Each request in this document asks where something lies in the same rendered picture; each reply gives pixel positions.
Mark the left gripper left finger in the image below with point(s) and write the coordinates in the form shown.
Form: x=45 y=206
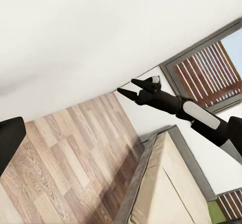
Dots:
x=12 y=133

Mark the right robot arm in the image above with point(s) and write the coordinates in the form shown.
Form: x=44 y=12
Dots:
x=204 y=122

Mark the bed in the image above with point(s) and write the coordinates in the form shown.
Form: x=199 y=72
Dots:
x=169 y=185

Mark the fixed window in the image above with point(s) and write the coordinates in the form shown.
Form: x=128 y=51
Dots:
x=210 y=72

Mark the door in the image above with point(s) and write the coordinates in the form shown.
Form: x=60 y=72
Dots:
x=227 y=209

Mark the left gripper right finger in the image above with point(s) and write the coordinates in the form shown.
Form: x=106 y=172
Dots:
x=234 y=132

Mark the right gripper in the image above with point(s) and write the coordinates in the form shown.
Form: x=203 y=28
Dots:
x=151 y=94

